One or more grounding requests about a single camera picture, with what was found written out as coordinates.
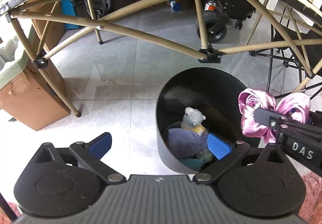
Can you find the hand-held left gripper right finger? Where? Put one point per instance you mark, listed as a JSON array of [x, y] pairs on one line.
[[217, 146]]

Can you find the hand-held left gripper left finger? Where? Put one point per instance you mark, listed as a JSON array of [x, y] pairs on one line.
[[100, 144]]

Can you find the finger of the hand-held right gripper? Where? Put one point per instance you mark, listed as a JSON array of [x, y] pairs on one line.
[[264, 115], [316, 117]]

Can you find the pink satin bow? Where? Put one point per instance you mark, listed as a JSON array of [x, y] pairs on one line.
[[251, 99]]

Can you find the light blue plush toy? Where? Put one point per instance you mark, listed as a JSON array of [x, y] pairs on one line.
[[193, 163]]

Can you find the purple woven pouch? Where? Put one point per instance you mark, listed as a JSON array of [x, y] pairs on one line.
[[186, 142]]

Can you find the white and yellow alpaca plush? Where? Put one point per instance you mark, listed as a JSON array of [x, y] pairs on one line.
[[192, 118]]

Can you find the black round trash bin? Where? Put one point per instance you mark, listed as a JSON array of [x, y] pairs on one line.
[[226, 83]]

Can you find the pink fluffy rug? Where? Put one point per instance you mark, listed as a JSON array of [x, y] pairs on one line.
[[314, 188]]

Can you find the tan slatted folding table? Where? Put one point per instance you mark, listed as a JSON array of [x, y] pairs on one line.
[[210, 55]]

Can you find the cardboard box with green liner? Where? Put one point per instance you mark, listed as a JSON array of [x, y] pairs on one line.
[[30, 103]]

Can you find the black folding camp chair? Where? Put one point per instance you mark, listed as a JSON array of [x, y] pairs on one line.
[[281, 35]]

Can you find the black wagon wheel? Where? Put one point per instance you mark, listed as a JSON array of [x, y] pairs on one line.
[[213, 30]]

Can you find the red gas canister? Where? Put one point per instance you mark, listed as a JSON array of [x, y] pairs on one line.
[[210, 5]]

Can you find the blue plastic crate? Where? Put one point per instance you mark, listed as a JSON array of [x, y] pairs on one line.
[[69, 7]]

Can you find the blue bottle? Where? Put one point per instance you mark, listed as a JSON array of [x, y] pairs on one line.
[[175, 5]]

